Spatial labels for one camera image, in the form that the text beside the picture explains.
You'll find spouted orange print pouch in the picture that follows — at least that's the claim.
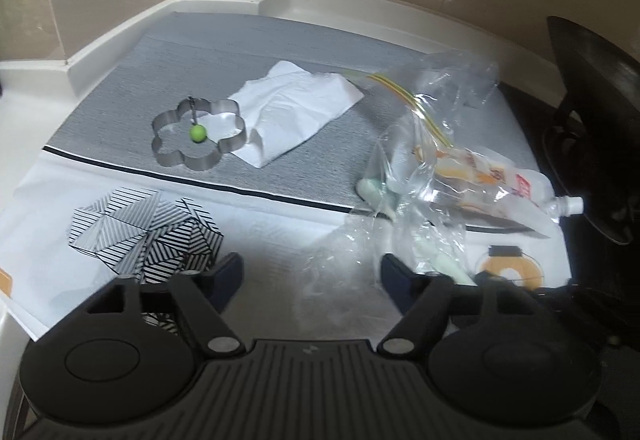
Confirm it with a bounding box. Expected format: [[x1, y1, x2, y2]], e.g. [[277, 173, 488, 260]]
[[415, 145, 585, 241]]

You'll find pale green tube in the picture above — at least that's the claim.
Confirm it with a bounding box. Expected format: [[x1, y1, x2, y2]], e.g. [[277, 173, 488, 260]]
[[356, 177, 401, 222], [425, 245, 474, 287]]

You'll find white tissue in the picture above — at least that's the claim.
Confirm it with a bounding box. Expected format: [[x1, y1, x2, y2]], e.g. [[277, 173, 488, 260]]
[[226, 60, 364, 169]]

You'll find clear zip bag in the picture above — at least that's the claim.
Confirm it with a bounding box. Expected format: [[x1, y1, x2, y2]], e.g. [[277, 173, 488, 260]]
[[367, 51, 558, 241]]

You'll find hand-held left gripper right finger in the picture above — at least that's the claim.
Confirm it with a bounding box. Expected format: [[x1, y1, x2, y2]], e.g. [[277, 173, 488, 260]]
[[377, 254, 543, 357]]

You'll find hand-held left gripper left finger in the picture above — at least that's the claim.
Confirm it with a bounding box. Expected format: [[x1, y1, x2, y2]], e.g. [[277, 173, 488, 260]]
[[82, 253, 246, 356]]

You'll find grey white printed mat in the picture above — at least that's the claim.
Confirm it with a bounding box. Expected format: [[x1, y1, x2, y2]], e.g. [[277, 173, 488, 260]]
[[0, 13, 573, 341]]

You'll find clear plastic bag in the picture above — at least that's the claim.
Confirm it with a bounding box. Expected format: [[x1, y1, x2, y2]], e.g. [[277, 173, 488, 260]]
[[300, 200, 473, 318]]

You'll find black wok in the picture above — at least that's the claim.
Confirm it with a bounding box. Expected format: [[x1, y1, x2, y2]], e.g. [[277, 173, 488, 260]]
[[546, 15, 640, 246]]

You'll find flower shaped steel egg ring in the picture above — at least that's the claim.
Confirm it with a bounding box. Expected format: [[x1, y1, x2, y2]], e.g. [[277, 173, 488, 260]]
[[151, 96, 249, 171]]

